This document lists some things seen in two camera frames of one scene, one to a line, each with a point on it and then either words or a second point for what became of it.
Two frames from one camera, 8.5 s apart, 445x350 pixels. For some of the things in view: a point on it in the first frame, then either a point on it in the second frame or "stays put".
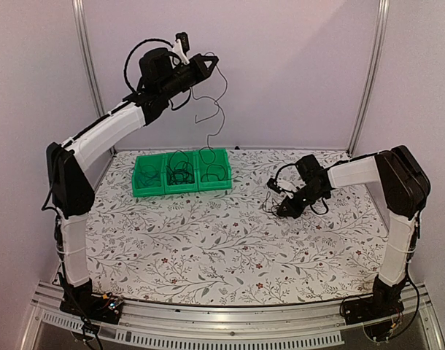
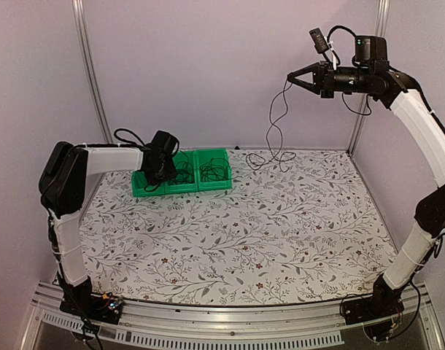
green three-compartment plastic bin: x=181 y=171 stays put
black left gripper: x=202 y=72 to x=171 y=173
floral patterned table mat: x=231 y=246 stays put
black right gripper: x=293 y=211 to x=327 y=89
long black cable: x=182 y=173 stays put
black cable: x=218 y=108 to x=216 y=169
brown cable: x=268 y=197 to x=278 y=111
